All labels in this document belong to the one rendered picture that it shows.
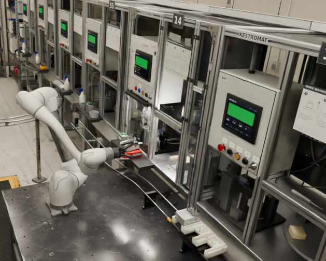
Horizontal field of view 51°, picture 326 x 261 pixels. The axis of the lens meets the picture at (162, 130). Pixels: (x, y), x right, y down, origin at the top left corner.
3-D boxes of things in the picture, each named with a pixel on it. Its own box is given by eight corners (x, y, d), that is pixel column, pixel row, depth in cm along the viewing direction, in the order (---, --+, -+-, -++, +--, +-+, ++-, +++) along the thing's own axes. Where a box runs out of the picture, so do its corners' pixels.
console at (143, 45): (125, 89, 291) (128, 33, 274) (154, 87, 305) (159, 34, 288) (149, 104, 258) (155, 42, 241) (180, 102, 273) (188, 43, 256)
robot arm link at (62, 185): (44, 203, 237) (43, 175, 229) (58, 190, 254) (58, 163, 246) (65, 208, 234) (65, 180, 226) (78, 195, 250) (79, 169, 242)
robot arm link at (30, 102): (38, 106, 219) (50, 100, 231) (15, 88, 219) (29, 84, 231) (29, 120, 225) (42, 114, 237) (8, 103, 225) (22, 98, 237)
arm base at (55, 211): (53, 220, 230) (53, 213, 228) (44, 202, 247) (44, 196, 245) (80, 214, 240) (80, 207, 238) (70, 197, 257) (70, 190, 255)
